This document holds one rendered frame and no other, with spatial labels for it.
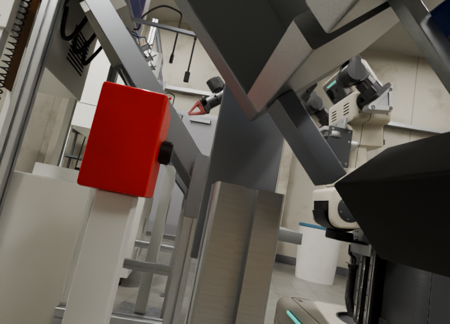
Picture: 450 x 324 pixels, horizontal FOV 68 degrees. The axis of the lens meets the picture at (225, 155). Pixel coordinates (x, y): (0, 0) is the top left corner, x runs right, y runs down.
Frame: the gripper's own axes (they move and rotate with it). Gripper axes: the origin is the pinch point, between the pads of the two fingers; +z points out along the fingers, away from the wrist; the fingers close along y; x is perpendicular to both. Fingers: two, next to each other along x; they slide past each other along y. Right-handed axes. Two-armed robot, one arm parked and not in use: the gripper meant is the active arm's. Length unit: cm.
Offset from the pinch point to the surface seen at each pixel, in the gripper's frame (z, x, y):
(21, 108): 47, -7, 65
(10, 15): 39, -34, 61
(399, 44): -405, -15, -325
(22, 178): 56, 9, 61
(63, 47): 34, -41, 25
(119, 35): 15, -16, 61
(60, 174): 56, 4, 27
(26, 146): 195, -168, -403
